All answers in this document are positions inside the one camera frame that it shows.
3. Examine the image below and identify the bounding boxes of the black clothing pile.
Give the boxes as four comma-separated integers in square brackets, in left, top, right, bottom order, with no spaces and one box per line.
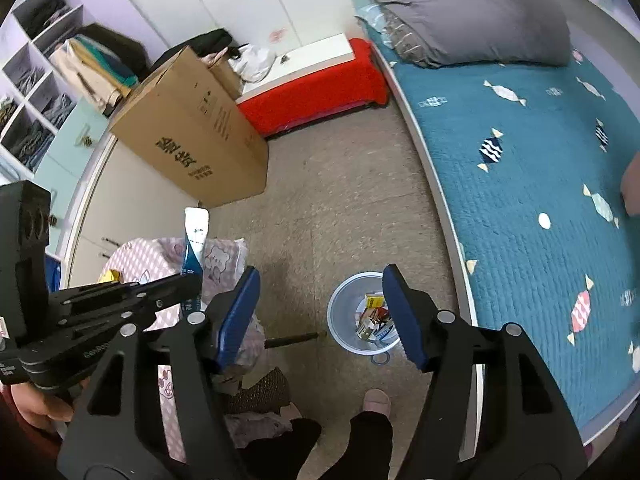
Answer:
[150,29,236,68]

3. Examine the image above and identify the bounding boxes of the blue jeans stack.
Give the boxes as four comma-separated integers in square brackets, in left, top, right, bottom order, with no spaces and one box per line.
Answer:
[40,91,77,128]

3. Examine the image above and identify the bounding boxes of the person's left leg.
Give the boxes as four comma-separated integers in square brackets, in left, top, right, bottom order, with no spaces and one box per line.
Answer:
[245,417,323,480]

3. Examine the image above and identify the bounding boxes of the dark folded clothes stack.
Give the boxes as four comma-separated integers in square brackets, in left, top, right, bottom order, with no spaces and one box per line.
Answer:
[2,120,56,171]

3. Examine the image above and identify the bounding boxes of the person's leg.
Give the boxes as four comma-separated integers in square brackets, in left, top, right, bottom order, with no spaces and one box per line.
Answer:
[320,410,393,480]
[245,417,323,480]

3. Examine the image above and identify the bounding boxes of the blue white wrapper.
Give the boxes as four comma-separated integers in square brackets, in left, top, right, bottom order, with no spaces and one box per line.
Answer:
[181,206,211,311]

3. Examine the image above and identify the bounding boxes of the black table leg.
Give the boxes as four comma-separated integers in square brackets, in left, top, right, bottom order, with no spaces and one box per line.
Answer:
[265,331,321,349]

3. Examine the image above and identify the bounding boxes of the black coat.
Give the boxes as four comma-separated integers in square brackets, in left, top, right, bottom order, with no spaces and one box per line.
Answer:
[77,24,151,78]

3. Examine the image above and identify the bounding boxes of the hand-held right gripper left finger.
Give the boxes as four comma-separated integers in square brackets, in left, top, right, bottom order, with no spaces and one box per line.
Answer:
[57,267,261,480]

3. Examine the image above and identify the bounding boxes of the pink slipper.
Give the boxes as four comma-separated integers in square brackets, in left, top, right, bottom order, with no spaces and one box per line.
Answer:
[361,388,391,417]

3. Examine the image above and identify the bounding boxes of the light blue pillow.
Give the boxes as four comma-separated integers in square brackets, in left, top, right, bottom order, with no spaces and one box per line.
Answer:
[356,2,388,36]

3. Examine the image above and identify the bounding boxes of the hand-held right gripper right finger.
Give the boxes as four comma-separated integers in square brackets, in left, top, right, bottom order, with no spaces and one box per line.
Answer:
[382,262,588,480]

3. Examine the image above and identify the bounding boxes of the small cardboard box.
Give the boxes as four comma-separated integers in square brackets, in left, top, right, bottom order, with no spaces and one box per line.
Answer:
[207,55,246,103]

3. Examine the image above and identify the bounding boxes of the black folded clothes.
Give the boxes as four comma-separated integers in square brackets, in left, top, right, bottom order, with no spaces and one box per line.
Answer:
[22,0,71,36]

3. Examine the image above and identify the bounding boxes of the green garment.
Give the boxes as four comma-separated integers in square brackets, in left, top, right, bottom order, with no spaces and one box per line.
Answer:
[75,37,141,88]

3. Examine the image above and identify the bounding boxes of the large cardboard box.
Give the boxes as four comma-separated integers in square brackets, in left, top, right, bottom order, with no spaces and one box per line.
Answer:
[108,45,270,209]

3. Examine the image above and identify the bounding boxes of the tan clothes pile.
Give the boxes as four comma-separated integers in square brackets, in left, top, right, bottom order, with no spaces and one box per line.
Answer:
[0,94,22,128]

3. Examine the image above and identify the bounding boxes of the person's right leg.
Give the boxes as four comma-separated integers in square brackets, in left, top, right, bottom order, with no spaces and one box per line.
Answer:
[320,410,393,480]

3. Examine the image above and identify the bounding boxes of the white plastic bag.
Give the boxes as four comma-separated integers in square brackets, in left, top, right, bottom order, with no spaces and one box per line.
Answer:
[227,42,276,83]

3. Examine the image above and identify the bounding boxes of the white cabinet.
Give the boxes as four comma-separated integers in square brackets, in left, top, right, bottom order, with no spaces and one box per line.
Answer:
[47,130,201,291]

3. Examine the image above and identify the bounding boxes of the dark woven stool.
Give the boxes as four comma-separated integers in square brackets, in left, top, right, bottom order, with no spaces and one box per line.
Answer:
[225,367,292,414]

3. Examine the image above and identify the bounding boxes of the person's left hand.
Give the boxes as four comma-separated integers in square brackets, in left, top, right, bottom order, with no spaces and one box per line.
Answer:
[12,379,92,430]

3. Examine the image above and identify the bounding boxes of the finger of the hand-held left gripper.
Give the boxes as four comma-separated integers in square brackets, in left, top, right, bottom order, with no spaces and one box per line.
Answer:
[50,275,203,311]
[60,305,166,333]

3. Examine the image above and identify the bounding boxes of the red cloth covered bench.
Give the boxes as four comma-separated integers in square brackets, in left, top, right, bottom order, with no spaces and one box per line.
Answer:
[235,37,391,138]

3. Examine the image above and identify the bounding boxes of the grey folded clothes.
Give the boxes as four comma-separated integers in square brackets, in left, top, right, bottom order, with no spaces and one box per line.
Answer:
[10,62,48,98]

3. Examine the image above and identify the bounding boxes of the beige snack packet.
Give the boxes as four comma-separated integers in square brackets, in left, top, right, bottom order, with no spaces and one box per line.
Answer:
[355,310,383,342]

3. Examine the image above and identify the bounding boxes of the grey duvet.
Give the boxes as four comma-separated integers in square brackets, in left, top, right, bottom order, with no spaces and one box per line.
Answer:
[369,0,573,69]

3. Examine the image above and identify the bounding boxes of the blue bag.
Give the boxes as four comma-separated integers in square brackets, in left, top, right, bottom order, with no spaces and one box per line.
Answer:
[45,255,64,292]

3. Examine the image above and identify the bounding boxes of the white panel wardrobe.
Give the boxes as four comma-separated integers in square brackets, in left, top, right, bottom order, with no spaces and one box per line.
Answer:
[100,0,361,56]

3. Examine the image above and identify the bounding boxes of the pink checked tablecloth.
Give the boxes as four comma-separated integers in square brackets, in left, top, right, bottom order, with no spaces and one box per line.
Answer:
[97,237,293,461]

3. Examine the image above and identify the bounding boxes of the cream jacket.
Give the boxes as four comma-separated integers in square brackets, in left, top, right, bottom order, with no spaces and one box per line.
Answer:
[50,40,126,118]

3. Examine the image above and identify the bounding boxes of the turquoise bunk bed frame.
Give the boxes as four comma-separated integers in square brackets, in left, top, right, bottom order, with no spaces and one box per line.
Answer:
[350,0,640,448]

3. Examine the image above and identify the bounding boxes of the white board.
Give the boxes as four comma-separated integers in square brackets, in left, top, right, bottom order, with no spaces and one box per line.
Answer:
[240,33,353,101]

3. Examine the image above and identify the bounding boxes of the light blue plastic bin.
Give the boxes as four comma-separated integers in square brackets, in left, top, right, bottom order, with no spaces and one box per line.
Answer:
[327,272,408,357]

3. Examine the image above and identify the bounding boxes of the teal candy print bed mat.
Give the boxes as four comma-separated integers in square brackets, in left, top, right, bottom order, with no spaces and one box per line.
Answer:
[360,10,640,433]

